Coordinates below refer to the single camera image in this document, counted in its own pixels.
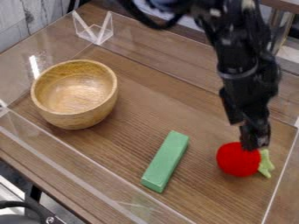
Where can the clear acrylic corner bracket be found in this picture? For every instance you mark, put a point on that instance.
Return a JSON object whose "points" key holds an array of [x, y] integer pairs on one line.
{"points": [[96, 34]]}

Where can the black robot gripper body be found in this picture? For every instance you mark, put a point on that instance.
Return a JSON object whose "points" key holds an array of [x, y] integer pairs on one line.
{"points": [[249, 85]]}

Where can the metal chair leg background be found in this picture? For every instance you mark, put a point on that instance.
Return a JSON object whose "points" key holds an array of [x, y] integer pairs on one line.
{"points": [[280, 22]]}

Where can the green rectangular block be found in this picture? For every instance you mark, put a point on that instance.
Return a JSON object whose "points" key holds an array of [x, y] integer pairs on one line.
{"points": [[165, 159]]}

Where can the wooden bowl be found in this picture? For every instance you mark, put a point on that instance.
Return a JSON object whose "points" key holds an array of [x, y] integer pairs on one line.
{"points": [[74, 93]]}

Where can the red plush fruit green stem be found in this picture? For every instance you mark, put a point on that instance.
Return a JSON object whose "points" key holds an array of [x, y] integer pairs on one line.
{"points": [[241, 163]]}

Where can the clear acrylic front wall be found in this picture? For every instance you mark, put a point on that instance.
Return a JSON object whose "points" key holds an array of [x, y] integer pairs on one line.
{"points": [[86, 188]]}

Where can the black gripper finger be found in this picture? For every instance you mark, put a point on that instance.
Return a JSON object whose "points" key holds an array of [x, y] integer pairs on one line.
{"points": [[255, 133]]}

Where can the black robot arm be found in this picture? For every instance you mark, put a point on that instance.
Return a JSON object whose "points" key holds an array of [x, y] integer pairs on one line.
{"points": [[239, 37]]}

